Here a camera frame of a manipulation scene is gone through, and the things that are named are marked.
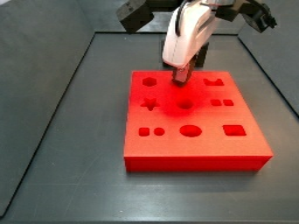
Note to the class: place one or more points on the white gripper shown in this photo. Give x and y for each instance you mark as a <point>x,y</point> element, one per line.
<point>191,26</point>

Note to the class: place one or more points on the red shape-sorter block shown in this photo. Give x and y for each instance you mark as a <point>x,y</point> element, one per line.
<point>194,128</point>

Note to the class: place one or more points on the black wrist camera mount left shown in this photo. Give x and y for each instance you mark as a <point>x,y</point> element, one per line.
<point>134,15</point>

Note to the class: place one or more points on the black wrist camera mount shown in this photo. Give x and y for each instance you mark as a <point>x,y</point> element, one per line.
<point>134,15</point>
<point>254,11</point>

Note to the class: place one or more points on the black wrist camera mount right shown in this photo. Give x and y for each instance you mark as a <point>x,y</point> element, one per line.
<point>254,11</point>

